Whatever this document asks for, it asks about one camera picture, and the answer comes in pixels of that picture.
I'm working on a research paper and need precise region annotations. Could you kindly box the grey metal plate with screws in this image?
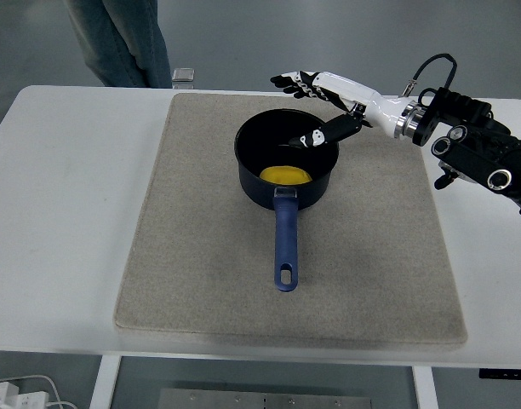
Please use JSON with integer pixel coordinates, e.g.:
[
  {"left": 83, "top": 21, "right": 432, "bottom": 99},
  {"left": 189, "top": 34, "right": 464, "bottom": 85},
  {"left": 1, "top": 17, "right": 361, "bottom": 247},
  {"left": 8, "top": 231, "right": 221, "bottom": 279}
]
[{"left": 157, "top": 388, "right": 375, "bottom": 409}]

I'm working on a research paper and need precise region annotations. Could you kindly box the dark blue pot with handle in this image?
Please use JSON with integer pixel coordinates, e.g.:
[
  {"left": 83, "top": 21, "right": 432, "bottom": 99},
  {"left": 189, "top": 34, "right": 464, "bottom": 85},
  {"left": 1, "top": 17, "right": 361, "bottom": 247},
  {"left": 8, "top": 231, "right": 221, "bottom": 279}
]
[{"left": 233, "top": 108, "right": 341, "bottom": 292}]

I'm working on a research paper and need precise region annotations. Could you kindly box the black table control panel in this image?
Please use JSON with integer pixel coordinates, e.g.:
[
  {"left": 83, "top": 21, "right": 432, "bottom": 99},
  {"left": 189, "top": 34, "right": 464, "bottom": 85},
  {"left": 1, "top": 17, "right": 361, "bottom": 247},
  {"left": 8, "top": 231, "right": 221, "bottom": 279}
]
[{"left": 478, "top": 367, "right": 521, "bottom": 379}]

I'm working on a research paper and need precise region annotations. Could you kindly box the white power strip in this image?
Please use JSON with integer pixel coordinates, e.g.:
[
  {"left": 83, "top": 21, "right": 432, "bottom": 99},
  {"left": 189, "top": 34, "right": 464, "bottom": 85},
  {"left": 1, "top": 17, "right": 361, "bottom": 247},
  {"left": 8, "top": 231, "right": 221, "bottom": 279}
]
[{"left": 0, "top": 382, "right": 51, "bottom": 409}]

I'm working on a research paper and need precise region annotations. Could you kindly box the beige fabric mat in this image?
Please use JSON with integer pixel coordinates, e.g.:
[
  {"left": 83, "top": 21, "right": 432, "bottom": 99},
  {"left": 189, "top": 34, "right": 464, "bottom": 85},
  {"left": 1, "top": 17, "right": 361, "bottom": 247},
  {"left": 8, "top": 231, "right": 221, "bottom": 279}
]
[{"left": 112, "top": 92, "right": 468, "bottom": 347}]

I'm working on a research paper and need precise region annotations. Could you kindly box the yellow potato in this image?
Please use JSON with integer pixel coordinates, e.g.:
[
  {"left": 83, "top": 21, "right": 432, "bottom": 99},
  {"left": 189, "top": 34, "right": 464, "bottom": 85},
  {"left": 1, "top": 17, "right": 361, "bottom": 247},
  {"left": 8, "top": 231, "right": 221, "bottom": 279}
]
[{"left": 259, "top": 164, "right": 312, "bottom": 187}]

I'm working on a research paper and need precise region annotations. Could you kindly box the white cable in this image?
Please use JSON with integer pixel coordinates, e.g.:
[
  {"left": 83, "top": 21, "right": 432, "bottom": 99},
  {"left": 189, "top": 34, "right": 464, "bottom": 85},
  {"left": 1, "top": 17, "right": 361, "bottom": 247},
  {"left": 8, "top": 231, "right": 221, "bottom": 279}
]
[{"left": 0, "top": 374, "right": 77, "bottom": 409}]

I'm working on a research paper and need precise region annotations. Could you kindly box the small clear square object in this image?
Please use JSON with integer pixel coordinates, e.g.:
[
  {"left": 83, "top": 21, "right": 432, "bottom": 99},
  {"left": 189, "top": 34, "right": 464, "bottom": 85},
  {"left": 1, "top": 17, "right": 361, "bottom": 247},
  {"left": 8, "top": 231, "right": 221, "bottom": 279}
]
[{"left": 171, "top": 66, "right": 197, "bottom": 84}]

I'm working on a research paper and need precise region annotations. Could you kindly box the white table leg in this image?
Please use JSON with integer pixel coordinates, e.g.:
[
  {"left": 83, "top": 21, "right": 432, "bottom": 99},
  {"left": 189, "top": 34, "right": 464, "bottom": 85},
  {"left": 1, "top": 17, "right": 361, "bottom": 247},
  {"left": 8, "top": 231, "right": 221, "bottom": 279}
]
[
  {"left": 412, "top": 365, "right": 439, "bottom": 409},
  {"left": 89, "top": 354, "right": 122, "bottom": 409}
]

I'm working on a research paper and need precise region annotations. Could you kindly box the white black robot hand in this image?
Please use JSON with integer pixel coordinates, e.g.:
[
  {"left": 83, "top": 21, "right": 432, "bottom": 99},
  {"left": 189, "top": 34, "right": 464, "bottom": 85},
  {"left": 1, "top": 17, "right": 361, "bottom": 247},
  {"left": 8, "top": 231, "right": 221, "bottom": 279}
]
[{"left": 270, "top": 70, "right": 409, "bottom": 149}]

